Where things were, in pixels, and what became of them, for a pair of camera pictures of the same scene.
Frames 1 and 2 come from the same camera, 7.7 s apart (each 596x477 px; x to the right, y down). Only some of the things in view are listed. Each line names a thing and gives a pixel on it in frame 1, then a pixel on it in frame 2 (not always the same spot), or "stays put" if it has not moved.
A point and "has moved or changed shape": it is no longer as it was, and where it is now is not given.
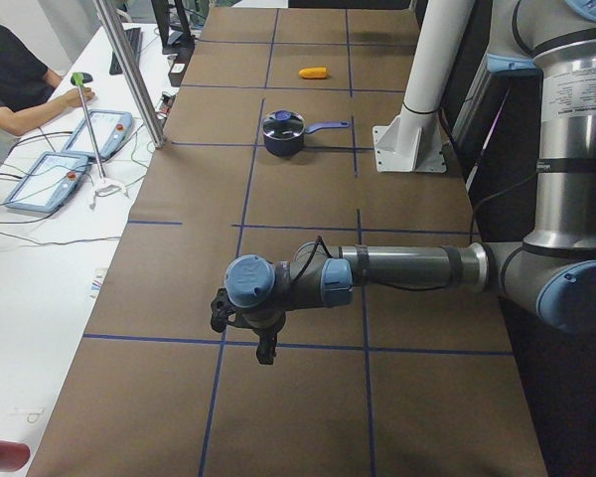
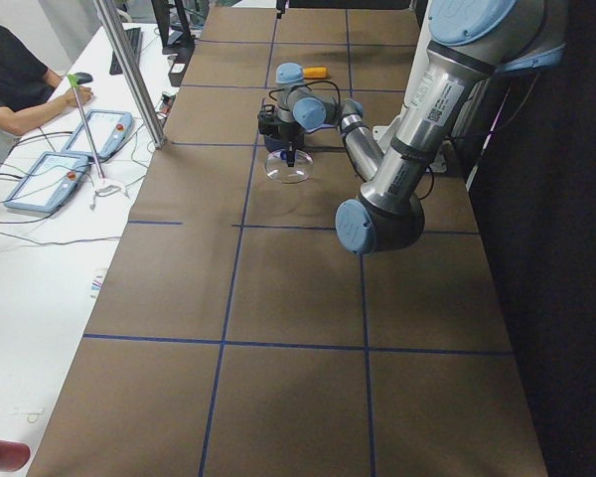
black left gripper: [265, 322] → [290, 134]
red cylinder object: [3, 455] stays put
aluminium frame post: [127, 69] stays put
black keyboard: [135, 40] stays put
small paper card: [96, 280] stays put
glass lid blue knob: [283, 124] has moved or changed shape
